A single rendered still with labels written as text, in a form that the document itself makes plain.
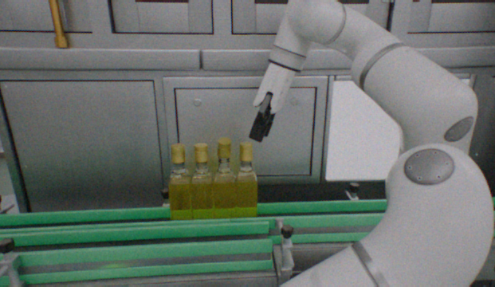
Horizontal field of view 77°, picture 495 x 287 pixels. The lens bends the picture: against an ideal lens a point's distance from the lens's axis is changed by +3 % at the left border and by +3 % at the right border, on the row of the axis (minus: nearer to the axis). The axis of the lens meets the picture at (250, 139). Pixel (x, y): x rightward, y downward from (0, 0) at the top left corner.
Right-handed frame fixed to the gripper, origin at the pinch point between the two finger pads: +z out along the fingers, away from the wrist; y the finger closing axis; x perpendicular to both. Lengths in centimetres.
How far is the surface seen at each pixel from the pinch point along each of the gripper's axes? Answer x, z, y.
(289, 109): 2.0, -2.3, -22.9
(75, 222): -39, 44, 6
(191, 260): -3.1, 33.4, 9.4
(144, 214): -22.9, 36.6, -0.6
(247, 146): -2.7, 7.0, -5.2
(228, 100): -14.8, 0.5, -16.2
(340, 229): 28.1, 21.5, -13.5
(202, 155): -12.1, 12.8, -1.1
